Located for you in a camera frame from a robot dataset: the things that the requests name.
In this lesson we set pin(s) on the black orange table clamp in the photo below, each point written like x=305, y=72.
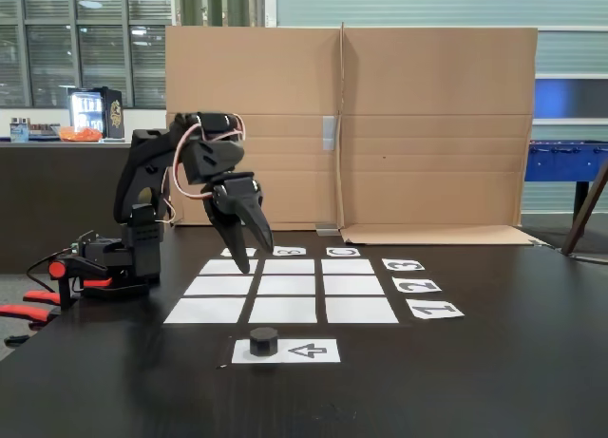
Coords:
x=59, y=269

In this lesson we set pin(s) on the white paper grid square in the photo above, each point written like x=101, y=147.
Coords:
x=348, y=266
x=286, y=286
x=290, y=267
x=362, y=310
x=218, y=267
x=218, y=286
x=204, y=310
x=282, y=310
x=354, y=285

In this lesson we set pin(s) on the blue foosball table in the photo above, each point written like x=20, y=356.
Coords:
x=565, y=160

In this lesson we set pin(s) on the paper label letter A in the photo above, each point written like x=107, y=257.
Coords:
x=252, y=253

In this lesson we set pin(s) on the grey tape strip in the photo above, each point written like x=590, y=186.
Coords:
x=328, y=229
x=329, y=133

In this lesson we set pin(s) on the dark brown counter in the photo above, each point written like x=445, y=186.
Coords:
x=57, y=196

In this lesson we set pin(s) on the paper label letter B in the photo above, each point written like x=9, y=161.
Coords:
x=301, y=249

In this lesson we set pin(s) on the paper label letter C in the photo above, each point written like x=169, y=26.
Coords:
x=330, y=253

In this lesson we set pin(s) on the white arrow paper sheet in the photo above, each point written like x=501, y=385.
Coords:
x=309, y=351

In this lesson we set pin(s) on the orange snack bowl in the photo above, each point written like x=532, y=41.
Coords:
x=78, y=134

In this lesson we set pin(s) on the black mini fridge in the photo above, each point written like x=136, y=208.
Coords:
x=111, y=112

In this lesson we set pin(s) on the large brown cardboard box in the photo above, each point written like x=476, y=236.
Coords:
x=427, y=124

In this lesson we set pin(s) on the paper label number 2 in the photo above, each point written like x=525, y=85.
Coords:
x=401, y=290

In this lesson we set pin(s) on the blue white carton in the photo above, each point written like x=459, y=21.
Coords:
x=19, y=130

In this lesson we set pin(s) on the brown wooden stand leg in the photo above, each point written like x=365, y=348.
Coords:
x=586, y=210

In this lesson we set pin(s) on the paper label number 3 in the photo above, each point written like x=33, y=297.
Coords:
x=387, y=262

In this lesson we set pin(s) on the paper label number 1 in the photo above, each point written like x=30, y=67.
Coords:
x=456, y=310

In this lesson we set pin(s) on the black octagonal token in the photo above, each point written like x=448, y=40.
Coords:
x=263, y=342

